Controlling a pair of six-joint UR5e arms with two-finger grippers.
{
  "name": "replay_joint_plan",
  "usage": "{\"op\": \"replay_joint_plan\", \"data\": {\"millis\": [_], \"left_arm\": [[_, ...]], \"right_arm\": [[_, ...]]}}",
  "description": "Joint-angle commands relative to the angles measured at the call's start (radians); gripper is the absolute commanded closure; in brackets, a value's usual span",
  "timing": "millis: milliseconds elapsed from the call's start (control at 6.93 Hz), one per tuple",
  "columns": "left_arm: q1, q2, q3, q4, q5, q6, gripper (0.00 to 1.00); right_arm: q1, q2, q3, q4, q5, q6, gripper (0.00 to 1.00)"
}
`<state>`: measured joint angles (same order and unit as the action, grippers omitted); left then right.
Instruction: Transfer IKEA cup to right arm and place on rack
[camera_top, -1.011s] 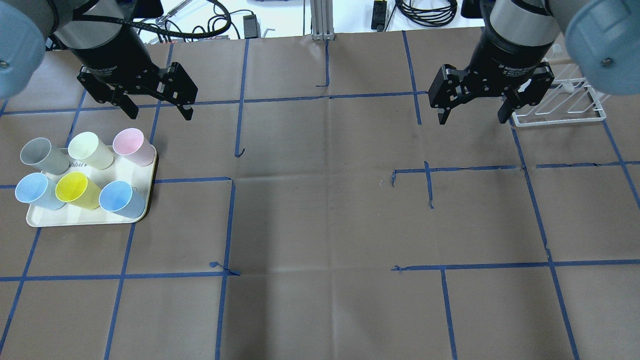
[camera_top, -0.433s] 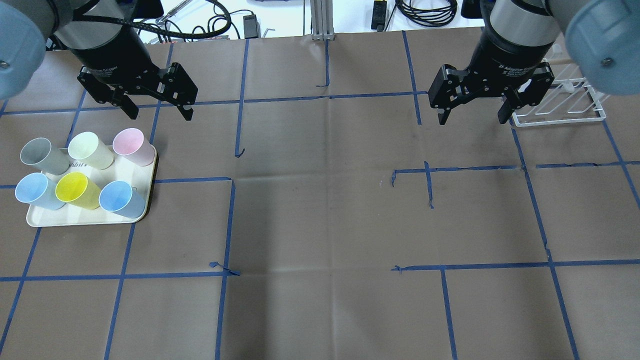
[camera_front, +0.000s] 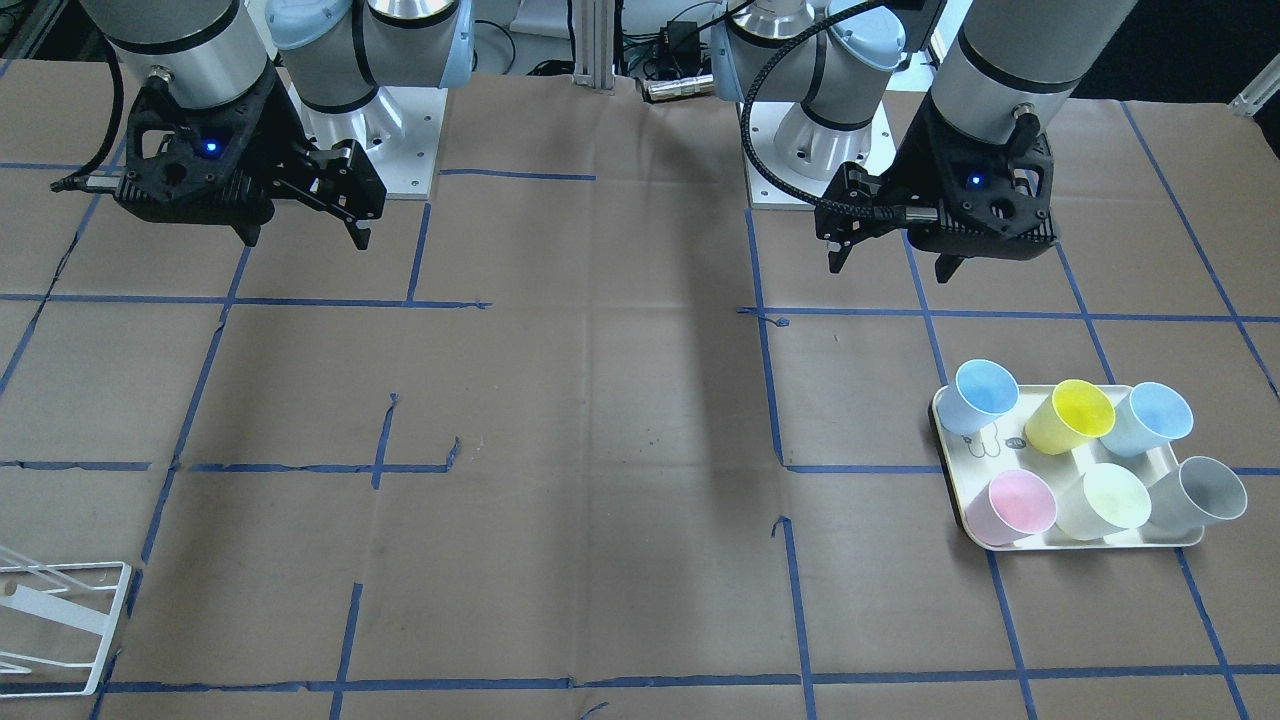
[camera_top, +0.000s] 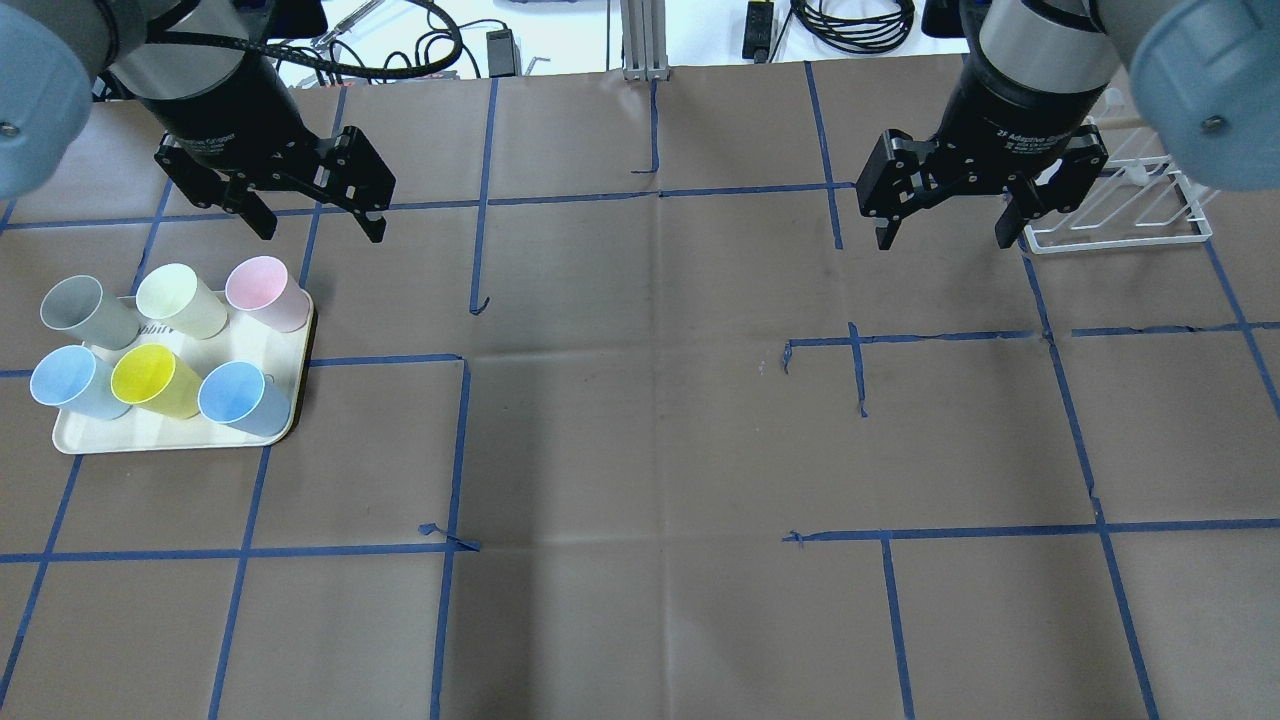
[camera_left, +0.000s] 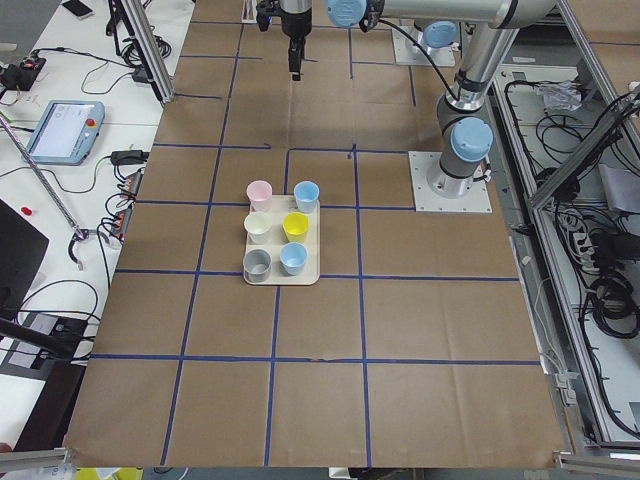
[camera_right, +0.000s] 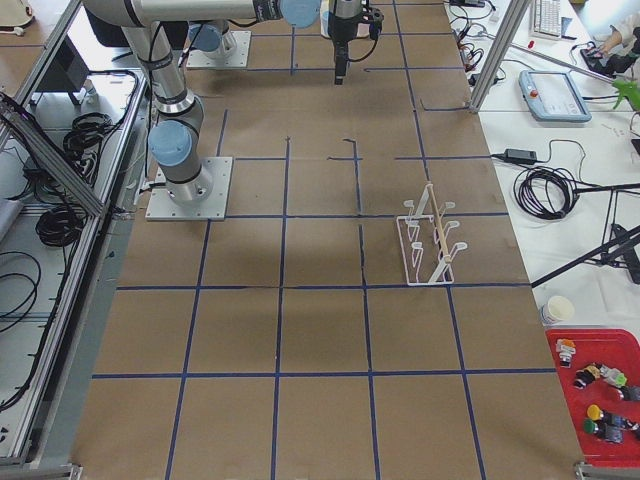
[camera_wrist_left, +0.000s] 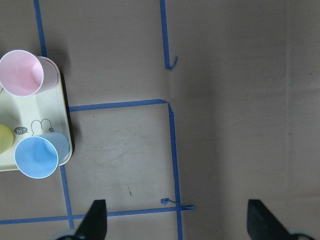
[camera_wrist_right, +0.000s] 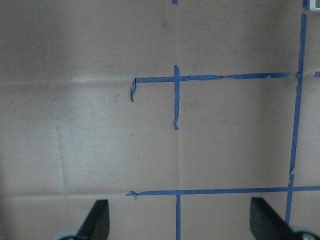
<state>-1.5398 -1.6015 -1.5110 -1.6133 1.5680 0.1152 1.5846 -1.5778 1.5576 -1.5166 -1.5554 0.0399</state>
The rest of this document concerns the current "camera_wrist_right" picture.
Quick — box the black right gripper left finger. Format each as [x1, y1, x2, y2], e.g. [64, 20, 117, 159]
[75, 199, 110, 240]

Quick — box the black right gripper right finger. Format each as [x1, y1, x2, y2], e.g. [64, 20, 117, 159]
[250, 197, 306, 240]

